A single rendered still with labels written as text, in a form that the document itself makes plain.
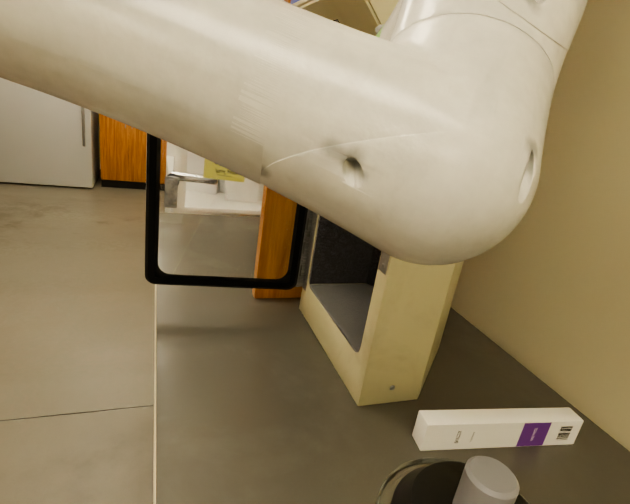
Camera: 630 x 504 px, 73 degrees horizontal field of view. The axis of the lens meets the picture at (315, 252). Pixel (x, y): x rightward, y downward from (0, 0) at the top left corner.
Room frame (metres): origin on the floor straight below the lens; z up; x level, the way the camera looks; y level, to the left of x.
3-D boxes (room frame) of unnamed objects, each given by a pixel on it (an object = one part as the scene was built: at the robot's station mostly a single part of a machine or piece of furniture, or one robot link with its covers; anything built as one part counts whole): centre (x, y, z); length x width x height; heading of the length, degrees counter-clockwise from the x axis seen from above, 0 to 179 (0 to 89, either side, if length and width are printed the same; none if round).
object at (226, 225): (0.80, 0.18, 1.19); 0.30 x 0.01 x 0.40; 105
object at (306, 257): (0.84, 0.02, 1.19); 0.03 x 0.02 x 0.39; 22
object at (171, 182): (0.76, 0.28, 1.18); 0.02 x 0.02 x 0.06; 15
